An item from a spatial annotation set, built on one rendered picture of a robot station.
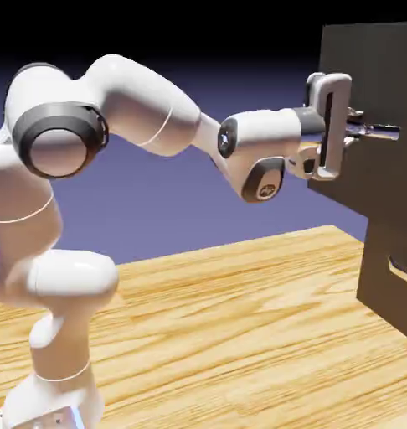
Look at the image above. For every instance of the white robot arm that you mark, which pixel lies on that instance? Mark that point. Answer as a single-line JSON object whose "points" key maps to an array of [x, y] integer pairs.
{"points": [[136, 110]]}

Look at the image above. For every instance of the large dark drawer front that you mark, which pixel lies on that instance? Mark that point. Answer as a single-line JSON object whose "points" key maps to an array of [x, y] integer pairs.
{"points": [[384, 73]]}

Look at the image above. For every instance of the small dark drawer front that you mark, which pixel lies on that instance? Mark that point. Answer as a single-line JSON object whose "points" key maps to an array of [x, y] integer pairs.
{"points": [[374, 268]]}

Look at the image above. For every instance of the dark brown cabinet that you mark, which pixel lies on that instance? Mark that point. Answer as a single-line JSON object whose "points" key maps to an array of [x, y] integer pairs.
{"points": [[377, 228]]}

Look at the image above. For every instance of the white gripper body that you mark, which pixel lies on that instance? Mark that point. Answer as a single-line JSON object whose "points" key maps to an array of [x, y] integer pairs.
{"points": [[341, 100]]}

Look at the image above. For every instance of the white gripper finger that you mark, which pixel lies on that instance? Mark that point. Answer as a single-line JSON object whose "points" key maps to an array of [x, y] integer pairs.
{"points": [[351, 140], [355, 114]]}

